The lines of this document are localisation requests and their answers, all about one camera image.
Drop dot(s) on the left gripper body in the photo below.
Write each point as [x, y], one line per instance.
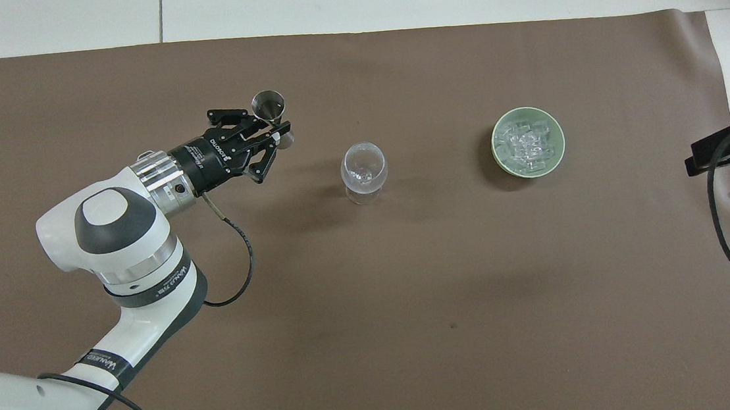
[212, 157]

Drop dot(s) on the stainless steel jigger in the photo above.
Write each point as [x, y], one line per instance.
[268, 106]

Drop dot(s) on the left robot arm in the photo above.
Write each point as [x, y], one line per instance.
[115, 253]

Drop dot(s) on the clear wine glass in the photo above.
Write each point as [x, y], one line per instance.
[364, 171]

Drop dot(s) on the clear ice cubes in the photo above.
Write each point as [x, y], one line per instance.
[526, 140]

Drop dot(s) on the green ceramic bowl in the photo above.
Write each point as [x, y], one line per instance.
[505, 165]

